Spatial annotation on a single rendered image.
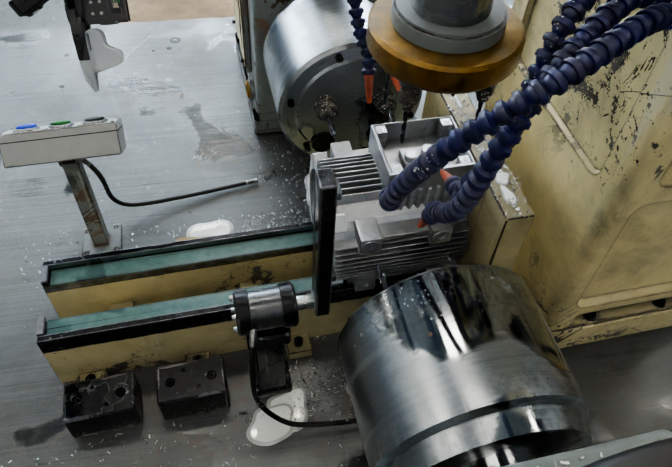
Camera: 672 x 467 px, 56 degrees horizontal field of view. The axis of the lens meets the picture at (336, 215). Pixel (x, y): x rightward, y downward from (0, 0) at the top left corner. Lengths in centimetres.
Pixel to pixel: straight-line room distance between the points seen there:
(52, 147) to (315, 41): 43
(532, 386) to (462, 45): 36
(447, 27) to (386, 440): 44
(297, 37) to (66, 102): 66
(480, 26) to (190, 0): 247
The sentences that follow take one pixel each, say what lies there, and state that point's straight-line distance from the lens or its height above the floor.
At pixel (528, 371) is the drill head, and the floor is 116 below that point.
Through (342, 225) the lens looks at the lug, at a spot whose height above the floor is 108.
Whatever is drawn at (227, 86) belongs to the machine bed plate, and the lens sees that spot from 152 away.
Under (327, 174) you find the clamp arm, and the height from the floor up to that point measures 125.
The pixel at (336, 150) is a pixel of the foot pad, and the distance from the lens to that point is 96.
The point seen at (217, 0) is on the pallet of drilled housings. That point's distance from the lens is 310.
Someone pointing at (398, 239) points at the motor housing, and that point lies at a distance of 88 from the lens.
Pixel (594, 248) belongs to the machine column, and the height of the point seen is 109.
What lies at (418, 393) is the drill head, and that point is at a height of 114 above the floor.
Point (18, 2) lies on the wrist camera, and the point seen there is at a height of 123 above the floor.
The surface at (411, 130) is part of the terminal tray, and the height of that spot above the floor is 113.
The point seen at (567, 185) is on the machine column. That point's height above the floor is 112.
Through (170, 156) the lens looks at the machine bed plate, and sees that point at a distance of 136.
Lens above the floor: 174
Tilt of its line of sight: 50 degrees down
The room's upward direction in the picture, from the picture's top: 4 degrees clockwise
